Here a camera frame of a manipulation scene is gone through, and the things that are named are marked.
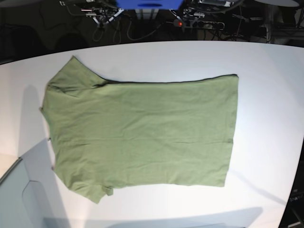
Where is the blue box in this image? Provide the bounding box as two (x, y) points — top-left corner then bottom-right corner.
(116, 0), (183, 10)

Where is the grey looped cable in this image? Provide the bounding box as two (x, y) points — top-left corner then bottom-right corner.
(92, 9), (164, 42)

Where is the black power strip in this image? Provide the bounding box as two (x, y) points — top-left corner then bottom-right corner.
(173, 19), (225, 30)

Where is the green T-shirt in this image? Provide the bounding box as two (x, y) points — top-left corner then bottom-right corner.
(41, 57), (239, 203)

